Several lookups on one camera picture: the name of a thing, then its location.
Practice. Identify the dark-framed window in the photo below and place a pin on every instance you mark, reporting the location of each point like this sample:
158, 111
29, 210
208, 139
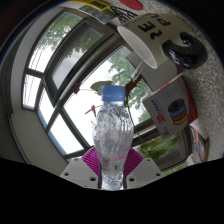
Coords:
50, 66

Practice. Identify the flat round red coaster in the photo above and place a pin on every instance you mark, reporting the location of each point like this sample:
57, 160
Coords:
131, 4

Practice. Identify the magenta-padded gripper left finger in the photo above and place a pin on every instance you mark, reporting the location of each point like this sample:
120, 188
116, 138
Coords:
78, 171

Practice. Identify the potted red-flowered plant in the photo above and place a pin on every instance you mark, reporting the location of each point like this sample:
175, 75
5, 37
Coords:
156, 75

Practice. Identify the blue green tissue pack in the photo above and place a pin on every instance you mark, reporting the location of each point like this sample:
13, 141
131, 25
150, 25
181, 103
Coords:
96, 14

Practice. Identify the white red filament box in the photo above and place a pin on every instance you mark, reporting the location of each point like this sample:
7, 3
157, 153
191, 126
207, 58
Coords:
168, 110

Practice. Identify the white black-printed mug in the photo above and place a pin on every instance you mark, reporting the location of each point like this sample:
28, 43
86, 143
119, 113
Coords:
150, 33

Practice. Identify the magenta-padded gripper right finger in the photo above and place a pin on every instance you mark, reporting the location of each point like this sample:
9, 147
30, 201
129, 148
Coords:
143, 171

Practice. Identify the black-and-white patterned sheet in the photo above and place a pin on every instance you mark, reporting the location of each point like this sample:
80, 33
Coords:
124, 14

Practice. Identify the clear blue-capped water bottle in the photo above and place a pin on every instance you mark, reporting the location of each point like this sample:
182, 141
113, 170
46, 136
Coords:
112, 133

